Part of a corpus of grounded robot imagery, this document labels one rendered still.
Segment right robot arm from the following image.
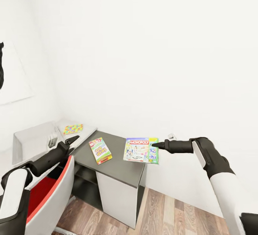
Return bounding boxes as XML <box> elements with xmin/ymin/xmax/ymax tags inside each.
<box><xmin>152</xmin><ymin>133</ymin><xmax>258</xmax><ymax>235</ymax></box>

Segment board game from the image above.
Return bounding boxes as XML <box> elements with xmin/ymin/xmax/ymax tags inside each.
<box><xmin>123</xmin><ymin>137</ymin><xmax>160</xmax><ymax>165</ymax></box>
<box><xmin>89</xmin><ymin>138</ymin><xmax>112</xmax><ymax>165</ymax></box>

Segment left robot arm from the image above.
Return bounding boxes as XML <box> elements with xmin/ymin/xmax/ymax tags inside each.
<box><xmin>0</xmin><ymin>134</ymin><xmax>79</xmax><ymax>235</ymax></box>

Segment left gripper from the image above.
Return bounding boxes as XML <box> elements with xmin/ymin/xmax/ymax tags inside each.
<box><xmin>42</xmin><ymin>135</ymin><xmax>79</xmax><ymax>168</ymax></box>

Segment toy box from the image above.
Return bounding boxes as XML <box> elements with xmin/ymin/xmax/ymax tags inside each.
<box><xmin>12</xmin><ymin>121</ymin><xmax>65</xmax><ymax>168</ymax></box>

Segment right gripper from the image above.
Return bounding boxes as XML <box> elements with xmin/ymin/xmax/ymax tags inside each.
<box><xmin>152</xmin><ymin>139</ymin><xmax>184</xmax><ymax>155</ymax></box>

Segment jigsaw puzzle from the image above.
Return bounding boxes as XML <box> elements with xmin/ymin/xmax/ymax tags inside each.
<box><xmin>63</xmin><ymin>124</ymin><xmax>83</xmax><ymax>135</ymax></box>

